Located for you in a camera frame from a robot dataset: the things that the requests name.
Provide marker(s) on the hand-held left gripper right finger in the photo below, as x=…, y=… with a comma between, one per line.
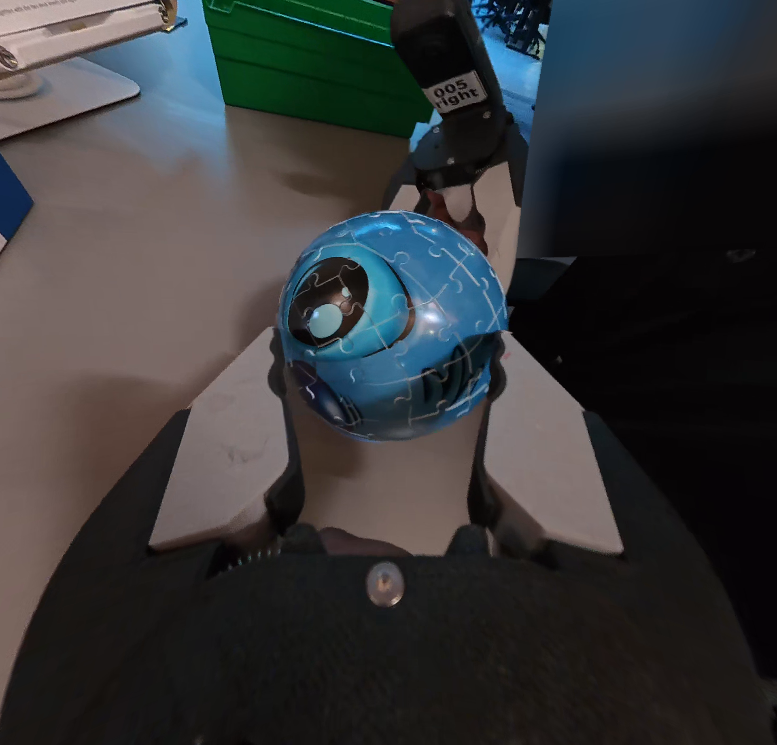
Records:
x=546, y=466

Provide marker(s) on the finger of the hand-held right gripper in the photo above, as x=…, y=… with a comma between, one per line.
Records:
x=501, y=211
x=403, y=199

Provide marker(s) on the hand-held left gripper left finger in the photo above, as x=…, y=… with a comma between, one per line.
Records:
x=218, y=466

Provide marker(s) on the blue puzzle ball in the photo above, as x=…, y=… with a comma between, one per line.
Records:
x=394, y=332

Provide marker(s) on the printed puzzle box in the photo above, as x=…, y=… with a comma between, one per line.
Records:
x=12, y=205

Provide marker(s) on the person's right hand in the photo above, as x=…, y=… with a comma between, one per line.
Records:
x=437, y=202

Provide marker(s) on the green plastic bin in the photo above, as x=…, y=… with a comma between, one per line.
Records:
x=303, y=59

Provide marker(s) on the wooden sheet holder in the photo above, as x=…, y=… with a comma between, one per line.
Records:
x=91, y=32

